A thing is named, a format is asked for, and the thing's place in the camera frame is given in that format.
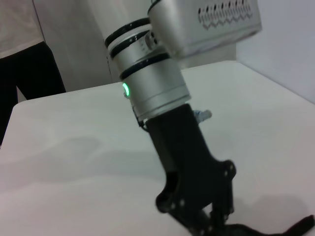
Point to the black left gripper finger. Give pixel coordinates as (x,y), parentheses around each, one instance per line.
(194,222)
(225,206)

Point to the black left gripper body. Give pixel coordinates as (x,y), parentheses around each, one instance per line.
(187,159)

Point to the dark cloth rag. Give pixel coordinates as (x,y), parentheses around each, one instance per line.
(270,228)

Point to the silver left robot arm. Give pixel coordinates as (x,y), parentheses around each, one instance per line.
(150,81)

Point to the person in white shirt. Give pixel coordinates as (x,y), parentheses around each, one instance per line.
(24,61)

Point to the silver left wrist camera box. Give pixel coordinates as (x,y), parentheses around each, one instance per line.
(209,22)

